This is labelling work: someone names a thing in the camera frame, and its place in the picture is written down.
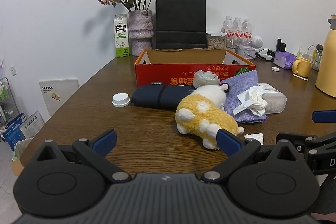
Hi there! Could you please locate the yellow mug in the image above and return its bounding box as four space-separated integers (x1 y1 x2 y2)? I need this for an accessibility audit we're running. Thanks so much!
292 57 312 78

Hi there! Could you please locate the yellow and white plush toy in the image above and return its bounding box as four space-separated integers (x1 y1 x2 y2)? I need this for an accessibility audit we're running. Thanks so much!
175 85 244 150

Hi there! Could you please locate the clear plastic bag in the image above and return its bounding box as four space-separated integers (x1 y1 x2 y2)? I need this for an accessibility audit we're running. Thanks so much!
193 70 220 89

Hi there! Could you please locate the brown cardboard box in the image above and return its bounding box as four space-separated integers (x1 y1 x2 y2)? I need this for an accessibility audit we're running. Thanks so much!
10 159 25 176

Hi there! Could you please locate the power strip with plugs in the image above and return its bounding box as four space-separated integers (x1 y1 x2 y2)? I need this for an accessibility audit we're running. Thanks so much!
255 49 276 62

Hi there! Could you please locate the red cardboard box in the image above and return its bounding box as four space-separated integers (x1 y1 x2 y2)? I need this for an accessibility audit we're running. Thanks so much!
134 48 256 88

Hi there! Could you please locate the purple tissue pack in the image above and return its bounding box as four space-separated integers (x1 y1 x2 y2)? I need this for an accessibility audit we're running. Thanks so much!
274 51 297 69

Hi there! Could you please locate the white and green milk carton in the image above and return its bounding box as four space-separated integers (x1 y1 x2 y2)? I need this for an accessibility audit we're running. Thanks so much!
113 14 130 58

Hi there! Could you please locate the bin with plastic liner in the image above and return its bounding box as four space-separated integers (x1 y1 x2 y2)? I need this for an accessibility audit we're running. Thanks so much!
12 137 33 161

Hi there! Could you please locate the water bottle red label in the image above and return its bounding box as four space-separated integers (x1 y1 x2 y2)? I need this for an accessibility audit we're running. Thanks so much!
223 16 235 38
241 18 253 41
232 17 243 38

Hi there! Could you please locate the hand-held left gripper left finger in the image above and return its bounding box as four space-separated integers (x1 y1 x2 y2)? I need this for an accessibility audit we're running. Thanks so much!
37 129 132 184

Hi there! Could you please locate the wooden desktop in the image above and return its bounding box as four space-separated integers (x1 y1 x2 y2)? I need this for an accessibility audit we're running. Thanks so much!
20 49 336 214

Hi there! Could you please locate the clear cotton bud box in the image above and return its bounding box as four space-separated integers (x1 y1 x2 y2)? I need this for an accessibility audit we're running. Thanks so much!
257 83 287 114

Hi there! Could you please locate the clear seed container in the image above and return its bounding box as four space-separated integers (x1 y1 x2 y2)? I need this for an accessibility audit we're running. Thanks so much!
206 32 227 50

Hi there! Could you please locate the large white tissue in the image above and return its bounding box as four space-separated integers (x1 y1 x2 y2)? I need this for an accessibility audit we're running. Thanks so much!
233 87 268 117

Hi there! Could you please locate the purple marbled vase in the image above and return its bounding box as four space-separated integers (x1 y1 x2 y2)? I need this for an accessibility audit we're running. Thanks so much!
128 10 153 56

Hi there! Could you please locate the white round speaker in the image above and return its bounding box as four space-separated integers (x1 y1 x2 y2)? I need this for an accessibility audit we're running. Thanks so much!
251 35 264 50

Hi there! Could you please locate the white board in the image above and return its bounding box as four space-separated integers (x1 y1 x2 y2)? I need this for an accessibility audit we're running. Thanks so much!
39 79 80 117

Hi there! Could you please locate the yellow thermos jug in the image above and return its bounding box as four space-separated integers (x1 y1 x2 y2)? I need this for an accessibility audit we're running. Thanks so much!
315 14 336 98

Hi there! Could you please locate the blue printed box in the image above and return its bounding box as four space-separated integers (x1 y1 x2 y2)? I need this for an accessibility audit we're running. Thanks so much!
3 114 27 151

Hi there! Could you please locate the navy zip case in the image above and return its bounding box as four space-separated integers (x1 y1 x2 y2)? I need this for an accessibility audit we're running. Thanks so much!
131 84 196 109

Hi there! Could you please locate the white jar lid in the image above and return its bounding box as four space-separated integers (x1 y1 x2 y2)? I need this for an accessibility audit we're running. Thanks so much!
112 93 131 107

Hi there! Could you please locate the white tin box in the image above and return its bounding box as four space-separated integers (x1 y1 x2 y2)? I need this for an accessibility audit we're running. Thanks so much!
239 46 256 59

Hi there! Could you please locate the small white tissue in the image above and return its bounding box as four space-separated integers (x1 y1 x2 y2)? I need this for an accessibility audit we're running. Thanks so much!
244 133 264 146

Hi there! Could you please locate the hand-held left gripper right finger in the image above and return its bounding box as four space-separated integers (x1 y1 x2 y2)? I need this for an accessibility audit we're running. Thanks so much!
201 128 298 184

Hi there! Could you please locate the black paper bag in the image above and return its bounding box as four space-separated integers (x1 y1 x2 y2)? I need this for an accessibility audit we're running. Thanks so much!
156 0 207 50

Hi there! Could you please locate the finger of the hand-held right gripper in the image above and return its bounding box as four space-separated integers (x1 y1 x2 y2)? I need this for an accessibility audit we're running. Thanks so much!
312 109 336 123
276 132 336 154

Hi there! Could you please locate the purple cloth bag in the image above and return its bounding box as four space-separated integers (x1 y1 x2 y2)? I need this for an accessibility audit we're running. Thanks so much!
219 70 268 125

